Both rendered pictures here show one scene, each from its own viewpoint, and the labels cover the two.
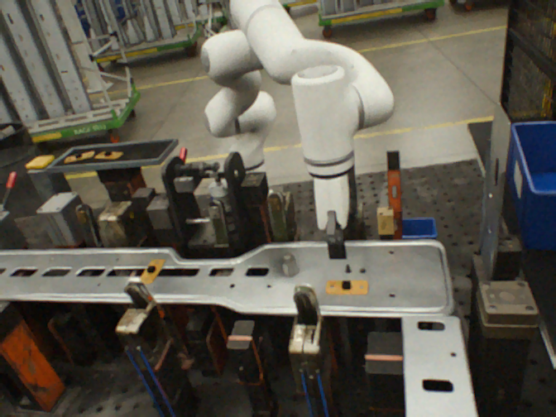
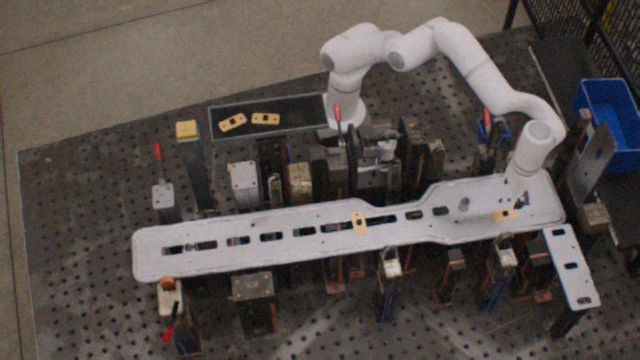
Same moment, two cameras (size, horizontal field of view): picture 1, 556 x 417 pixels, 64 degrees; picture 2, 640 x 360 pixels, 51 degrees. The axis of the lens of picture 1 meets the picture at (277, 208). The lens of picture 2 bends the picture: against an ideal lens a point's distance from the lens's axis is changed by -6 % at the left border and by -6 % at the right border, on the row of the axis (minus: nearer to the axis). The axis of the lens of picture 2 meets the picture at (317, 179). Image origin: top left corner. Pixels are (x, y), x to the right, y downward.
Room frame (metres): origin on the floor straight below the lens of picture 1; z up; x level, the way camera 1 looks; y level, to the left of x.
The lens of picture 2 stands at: (-0.05, 0.93, 2.89)
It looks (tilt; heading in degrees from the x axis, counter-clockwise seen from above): 57 degrees down; 333
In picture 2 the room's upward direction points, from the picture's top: straight up
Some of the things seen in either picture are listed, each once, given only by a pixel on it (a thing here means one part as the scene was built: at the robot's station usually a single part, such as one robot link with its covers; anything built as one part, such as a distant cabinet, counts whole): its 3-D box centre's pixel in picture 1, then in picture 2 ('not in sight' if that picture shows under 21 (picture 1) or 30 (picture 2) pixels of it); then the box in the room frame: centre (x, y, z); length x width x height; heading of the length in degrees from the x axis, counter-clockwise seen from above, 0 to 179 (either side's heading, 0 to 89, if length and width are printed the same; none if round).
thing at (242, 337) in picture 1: (257, 381); (449, 279); (0.61, 0.12, 0.84); 0.11 x 0.08 x 0.29; 162
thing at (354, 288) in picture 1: (346, 285); (505, 213); (0.67, -0.10, 1.01); 0.08 x 0.04 x 0.01; 72
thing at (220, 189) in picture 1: (222, 237); (375, 174); (1.02, 0.17, 0.94); 0.18 x 0.13 x 0.49; 72
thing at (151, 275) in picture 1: (151, 270); (359, 222); (0.86, 0.32, 1.01); 0.08 x 0.04 x 0.01; 163
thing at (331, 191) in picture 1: (333, 189); (521, 174); (0.67, -0.10, 1.23); 0.10 x 0.07 x 0.11; 162
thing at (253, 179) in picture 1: (268, 243); (410, 172); (0.99, 0.04, 0.91); 0.07 x 0.05 x 0.42; 162
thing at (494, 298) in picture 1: (497, 366); (579, 240); (0.51, -0.34, 0.88); 0.08 x 0.08 x 0.36; 72
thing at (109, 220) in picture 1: (137, 265); (300, 206); (1.05, 0.43, 0.89); 0.13 x 0.11 x 0.38; 162
